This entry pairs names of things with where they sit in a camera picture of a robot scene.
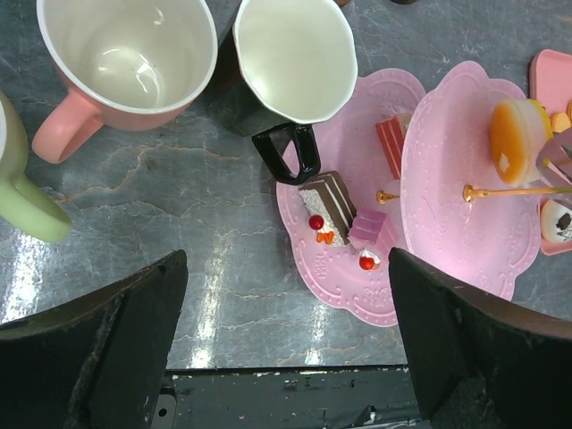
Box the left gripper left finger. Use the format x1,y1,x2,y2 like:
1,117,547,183
1,250,188,428

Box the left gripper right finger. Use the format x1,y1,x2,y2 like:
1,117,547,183
389,248,571,428

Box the white chocolate drizzle donut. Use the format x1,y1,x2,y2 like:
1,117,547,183
540,199,571,244

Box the pink striped cake slice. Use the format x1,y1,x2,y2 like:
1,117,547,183
348,208,399,271

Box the pink three-tier cake stand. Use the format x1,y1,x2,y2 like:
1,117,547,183
275,60,544,328

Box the chocolate cake slice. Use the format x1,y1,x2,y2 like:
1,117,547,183
299,171,357,247

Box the metal tongs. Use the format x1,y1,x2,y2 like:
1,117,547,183
536,129,572,188

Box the yellow donut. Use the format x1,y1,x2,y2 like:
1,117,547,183
489,98,553,188

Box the red layered cake slice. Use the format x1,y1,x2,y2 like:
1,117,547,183
375,112,413,180

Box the green mug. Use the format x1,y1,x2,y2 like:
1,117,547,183
1,95,72,243

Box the round biscuit left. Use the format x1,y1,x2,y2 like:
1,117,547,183
550,112,571,134

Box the pink mug white inside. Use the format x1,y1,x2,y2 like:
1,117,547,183
32,1,218,164

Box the pink dessert tray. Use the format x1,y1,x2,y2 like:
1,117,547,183
529,48,572,257

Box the black mug white inside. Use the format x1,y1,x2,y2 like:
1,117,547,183
209,0,358,185

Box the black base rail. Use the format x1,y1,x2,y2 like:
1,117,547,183
151,365,430,428

